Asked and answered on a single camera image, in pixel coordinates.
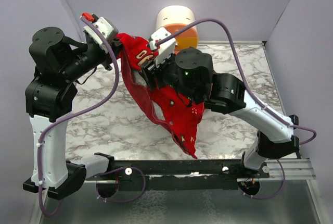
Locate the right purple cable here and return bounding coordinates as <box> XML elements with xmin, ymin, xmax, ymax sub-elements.
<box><xmin>156</xmin><ymin>18</ymin><xmax>317</xmax><ymax>201</ymax></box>

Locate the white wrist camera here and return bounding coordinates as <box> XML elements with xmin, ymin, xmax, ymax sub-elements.
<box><xmin>148</xmin><ymin>27</ymin><xmax>176</xmax><ymax>68</ymax></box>
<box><xmin>80</xmin><ymin>13</ymin><xmax>119</xmax><ymax>53</ymax></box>

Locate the white pillow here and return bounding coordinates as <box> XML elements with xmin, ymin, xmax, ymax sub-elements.
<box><xmin>133</xmin><ymin>71</ymin><xmax>165</xmax><ymax>121</ymax></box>

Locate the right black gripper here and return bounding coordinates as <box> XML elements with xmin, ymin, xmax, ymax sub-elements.
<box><xmin>138</xmin><ymin>49</ymin><xmax>199</xmax><ymax>105</ymax></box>

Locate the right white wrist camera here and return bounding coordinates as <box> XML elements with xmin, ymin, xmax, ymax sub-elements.
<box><xmin>148</xmin><ymin>27</ymin><xmax>176</xmax><ymax>68</ymax></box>

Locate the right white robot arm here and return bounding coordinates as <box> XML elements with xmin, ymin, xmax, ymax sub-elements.
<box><xmin>141</xmin><ymin>47</ymin><xmax>299</xmax><ymax>178</ymax></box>

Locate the white cylindrical drawer cabinet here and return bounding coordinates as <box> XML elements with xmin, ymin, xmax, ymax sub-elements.
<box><xmin>156</xmin><ymin>5</ymin><xmax>198</xmax><ymax>53</ymax></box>

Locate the purple cable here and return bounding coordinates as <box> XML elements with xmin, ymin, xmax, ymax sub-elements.
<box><xmin>156</xmin><ymin>18</ymin><xmax>317</xmax><ymax>201</ymax></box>
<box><xmin>37</xmin><ymin>17</ymin><xmax>146</xmax><ymax>218</ymax></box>

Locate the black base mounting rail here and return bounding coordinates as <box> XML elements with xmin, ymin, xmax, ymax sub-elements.
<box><xmin>86</xmin><ymin>159</ymin><xmax>269</xmax><ymax>191</ymax></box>

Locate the red printed pillowcase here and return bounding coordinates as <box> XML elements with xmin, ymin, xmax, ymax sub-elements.
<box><xmin>116</xmin><ymin>33</ymin><xmax>204</xmax><ymax>159</ymax></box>

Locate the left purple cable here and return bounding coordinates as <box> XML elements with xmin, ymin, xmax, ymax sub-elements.
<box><xmin>37</xmin><ymin>17</ymin><xmax>146</xmax><ymax>218</ymax></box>

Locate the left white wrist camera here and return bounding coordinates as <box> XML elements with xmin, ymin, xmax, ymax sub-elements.
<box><xmin>80</xmin><ymin>13</ymin><xmax>119</xmax><ymax>53</ymax></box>

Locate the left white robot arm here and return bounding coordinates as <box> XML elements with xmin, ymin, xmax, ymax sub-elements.
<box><xmin>23</xmin><ymin>27</ymin><xmax>115</xmax><ymax>200</ymax></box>

